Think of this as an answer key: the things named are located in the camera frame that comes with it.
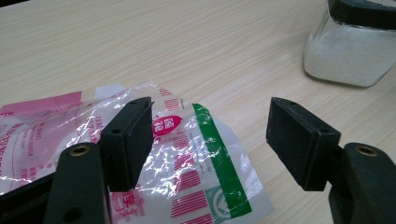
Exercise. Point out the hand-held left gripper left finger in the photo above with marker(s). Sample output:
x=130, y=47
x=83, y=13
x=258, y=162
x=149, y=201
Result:
x=124, y=155

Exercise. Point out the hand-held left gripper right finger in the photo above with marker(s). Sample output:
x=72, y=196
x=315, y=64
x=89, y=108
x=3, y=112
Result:
x=299, y=146

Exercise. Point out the pink and clear plastic bag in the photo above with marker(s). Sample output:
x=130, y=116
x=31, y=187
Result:
x=186, y=155

